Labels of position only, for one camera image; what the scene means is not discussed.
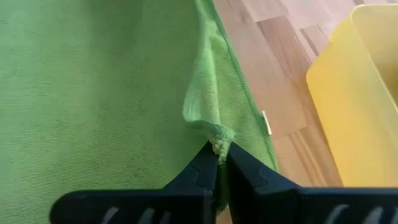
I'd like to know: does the green microfiber towel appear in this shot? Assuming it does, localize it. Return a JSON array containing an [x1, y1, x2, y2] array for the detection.
[[0, 0, 279, 224]]

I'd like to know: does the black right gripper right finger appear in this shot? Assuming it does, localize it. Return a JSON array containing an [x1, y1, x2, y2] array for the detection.
[[226, 142, 398, 224]]

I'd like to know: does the yellow translucent plastic basket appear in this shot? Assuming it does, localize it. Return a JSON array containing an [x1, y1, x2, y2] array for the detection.
[[306, 2, 398, 187]]

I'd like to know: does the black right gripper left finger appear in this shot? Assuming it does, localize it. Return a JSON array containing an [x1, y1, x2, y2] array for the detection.
[[49, 141, 218, 224]]

